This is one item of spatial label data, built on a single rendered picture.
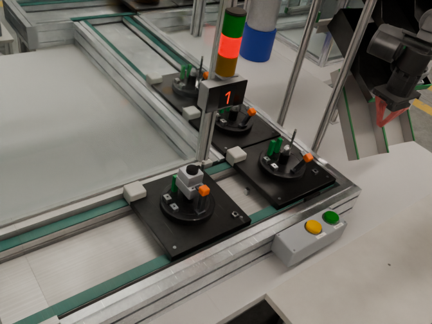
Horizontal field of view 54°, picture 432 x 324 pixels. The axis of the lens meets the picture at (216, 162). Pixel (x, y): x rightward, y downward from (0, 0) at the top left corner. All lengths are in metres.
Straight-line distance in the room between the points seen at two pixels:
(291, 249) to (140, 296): 0.38
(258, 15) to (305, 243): 1.22
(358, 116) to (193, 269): 0.75
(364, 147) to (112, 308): 0.91
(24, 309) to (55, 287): 0.07
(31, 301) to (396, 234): 1.02
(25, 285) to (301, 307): 0.63
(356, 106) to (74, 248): 0.94
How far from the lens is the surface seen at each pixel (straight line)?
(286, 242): 1.09
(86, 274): 1.02
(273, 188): 1.20
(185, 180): 1.01
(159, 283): 0.96
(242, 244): 1.05
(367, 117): 1.45
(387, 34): 1.02
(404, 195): 1.57
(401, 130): 1.58
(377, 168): 1.64
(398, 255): 1.35
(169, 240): 1.01
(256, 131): 1.40
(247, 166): 1.25
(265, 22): 2.05
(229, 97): 1.09
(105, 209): 1.10
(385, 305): 1.22
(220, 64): 1.04
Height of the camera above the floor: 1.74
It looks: 39 degrees down
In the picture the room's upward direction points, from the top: 11 degrees clockwise
